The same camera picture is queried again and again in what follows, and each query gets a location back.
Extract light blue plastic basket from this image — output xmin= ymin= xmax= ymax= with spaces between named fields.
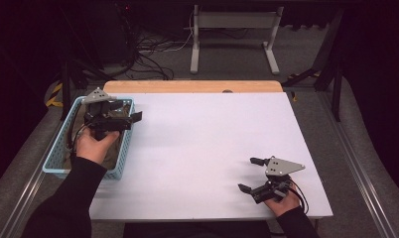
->
xmin=42 ymin=95 xmax=136 ymax=181

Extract olive green pants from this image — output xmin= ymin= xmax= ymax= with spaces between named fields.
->
xmin=63 ymin=101 xmax=131 ymax=171

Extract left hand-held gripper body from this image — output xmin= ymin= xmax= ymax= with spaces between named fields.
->
xmin=80 ymin=87 xmax=132 ymax=141

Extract hand-held gripper cable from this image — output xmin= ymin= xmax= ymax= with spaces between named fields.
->
xmin=288 ymin=179 xmax=310 ymax=214
xmin=67 ymin=112 xmax=89 ymax=152

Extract white metal stand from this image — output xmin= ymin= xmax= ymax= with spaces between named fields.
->
xmin=190 ymin=4 xmax=285 ymax=75

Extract yellow black striped tape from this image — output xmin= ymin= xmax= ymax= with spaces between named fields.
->
xmin=288 ymin=69 xmax=322 ymax=81
xmin=45 ymin=82 xmax=65 ymax=108

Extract white cable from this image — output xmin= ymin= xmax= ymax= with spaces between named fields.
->
xmin=137 ymin=9 xmax=196 ymax=54

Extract right hand-held gripper cable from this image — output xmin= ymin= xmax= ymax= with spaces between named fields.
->
xmin=288 ymin=179 xmax=310 ymax=214

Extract left hand-held gripper cable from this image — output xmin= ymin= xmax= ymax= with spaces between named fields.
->
xmin=67 ymin=112 xmax=89 ymax=152

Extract black metal stand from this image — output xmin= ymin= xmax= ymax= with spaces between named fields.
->
xmin=60 ymin=59 xmax=112 ymax=121
xmin=281 ymin=9 xmax=345 ymax=122

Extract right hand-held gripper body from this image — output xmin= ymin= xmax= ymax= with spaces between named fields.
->
xmin=251 ymin=156 xmax=306 ymax=204

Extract bundle of black cables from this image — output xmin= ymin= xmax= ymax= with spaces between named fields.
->
xmin=121 ymin=33 xmax=176 ymax=81

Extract aluminium floor rail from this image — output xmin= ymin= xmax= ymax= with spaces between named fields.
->
xmin=320 ymin=92 xmax=399 ymax=238
xmin=0 ymin=122 xmax=65 ymax=238

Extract person's right hand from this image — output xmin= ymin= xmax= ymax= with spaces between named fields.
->
xmin=265 ymin=186 xmax=301 ymax=217

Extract person's left hand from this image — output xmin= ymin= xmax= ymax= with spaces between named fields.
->
xmin=75 ymin=128 xmax=121 ymax=166

